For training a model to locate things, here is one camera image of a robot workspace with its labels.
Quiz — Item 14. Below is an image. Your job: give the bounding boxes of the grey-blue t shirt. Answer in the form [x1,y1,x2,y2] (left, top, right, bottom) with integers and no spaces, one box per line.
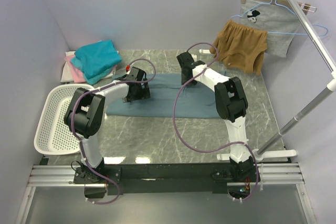
[106,73,219,119]

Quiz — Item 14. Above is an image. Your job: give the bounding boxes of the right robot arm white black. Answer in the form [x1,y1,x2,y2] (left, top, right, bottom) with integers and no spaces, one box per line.
[176,51,254,182]

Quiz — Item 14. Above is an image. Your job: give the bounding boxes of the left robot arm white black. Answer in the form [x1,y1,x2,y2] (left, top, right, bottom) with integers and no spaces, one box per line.
[64,67,150,183]

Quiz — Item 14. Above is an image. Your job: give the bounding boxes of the teal folded t shirt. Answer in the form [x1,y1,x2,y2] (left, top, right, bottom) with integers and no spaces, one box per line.
[70,40,122,85]

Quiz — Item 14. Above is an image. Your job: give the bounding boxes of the brown shorts hanging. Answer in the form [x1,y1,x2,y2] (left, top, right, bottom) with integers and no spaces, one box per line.
[209,20,267,76]

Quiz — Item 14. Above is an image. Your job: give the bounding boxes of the pink folded t shirt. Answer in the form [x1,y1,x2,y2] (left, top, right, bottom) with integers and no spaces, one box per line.
[66,55,86,83]

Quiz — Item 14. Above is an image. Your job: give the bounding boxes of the white plastic laundry basket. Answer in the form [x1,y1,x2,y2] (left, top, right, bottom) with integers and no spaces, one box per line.
[34,83,93,155]

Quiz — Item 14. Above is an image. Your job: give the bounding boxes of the grey panda shirt hanging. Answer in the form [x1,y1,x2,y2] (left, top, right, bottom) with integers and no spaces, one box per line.
[240,0,300,58]

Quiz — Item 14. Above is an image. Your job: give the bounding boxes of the metal clothes rack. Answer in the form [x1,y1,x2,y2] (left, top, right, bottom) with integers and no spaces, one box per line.
[262,0,335,164]

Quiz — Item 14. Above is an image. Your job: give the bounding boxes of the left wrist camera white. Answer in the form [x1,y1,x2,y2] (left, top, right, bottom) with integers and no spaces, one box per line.
[126,66,133,76]

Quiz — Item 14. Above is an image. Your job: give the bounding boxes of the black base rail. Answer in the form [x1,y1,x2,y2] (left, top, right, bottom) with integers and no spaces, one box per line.
[73,163,260,199]

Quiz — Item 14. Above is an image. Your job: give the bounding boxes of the aluminium frame rail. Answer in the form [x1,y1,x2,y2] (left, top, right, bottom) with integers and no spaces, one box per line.
[27,163,305,187]

